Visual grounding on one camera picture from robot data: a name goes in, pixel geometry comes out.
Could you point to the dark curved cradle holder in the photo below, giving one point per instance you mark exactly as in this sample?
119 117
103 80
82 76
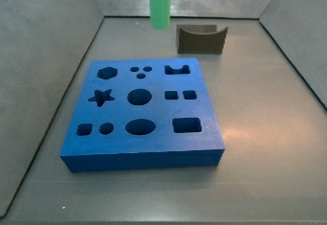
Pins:
200 39

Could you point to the blue shape-sorting block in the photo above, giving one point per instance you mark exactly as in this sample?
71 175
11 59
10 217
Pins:
143 117

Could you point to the green oval peg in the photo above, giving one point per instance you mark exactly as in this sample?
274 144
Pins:
159 9

